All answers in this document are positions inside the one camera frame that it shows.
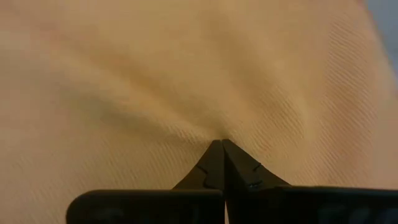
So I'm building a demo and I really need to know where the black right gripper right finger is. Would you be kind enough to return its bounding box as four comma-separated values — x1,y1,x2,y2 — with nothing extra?
222,139,398,224

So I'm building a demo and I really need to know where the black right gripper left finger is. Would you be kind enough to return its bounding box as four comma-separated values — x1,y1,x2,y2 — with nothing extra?
65,139,225,224

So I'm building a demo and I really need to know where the orange microfiber towel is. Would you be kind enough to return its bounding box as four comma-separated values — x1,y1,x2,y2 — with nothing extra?
0,0,398,224

